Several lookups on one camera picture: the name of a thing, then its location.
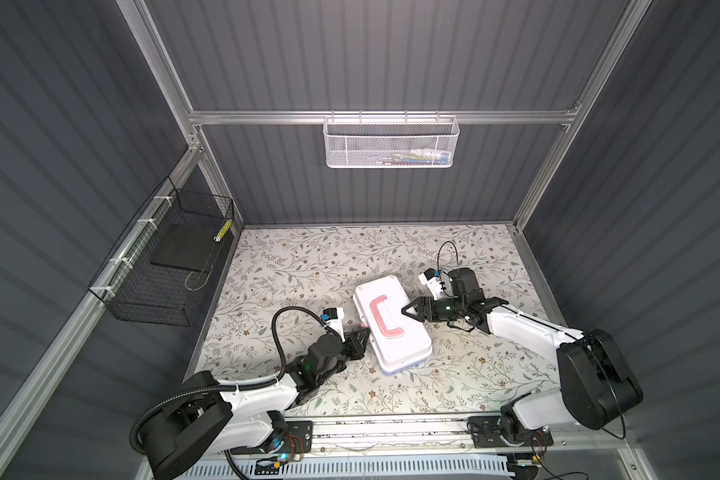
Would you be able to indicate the black foam pad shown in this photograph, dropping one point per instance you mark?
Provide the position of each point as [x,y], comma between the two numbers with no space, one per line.
[186,247]

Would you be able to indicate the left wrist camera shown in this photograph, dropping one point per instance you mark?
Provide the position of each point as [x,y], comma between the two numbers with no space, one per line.
[333,318]

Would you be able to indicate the white vented cable duct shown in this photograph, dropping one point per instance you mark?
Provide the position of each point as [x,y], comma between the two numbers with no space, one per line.
[377,467]

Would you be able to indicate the white wire mesh basket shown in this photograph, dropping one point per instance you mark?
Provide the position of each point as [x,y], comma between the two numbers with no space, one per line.
[406,143]

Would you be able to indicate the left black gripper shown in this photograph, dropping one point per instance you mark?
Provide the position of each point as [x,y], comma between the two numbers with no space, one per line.
[353,344]

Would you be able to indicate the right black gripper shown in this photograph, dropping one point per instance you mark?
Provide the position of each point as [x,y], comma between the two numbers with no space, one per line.
[420,308]

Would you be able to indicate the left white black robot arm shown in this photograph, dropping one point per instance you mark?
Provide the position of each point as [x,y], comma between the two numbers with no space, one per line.
[208,415]

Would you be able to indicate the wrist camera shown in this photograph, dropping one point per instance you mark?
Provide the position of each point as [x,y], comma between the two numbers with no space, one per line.
[437,282]
[333,318]

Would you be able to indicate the white blue tool box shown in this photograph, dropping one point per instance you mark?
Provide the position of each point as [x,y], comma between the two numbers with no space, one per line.
[398,341]

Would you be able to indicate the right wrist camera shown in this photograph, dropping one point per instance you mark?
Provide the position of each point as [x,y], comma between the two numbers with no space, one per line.
[437,282]

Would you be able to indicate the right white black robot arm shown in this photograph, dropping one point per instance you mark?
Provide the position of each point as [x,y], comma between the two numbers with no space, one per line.
[596,383]

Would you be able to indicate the black wire cage basket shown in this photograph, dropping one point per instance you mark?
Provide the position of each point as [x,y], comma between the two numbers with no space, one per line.
[134,290]

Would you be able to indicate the yellow tag in cage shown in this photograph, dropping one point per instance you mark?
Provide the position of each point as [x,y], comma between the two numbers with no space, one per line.
[223,231]

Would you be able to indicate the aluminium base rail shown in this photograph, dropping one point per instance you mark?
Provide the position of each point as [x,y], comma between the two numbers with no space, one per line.
[390,429]

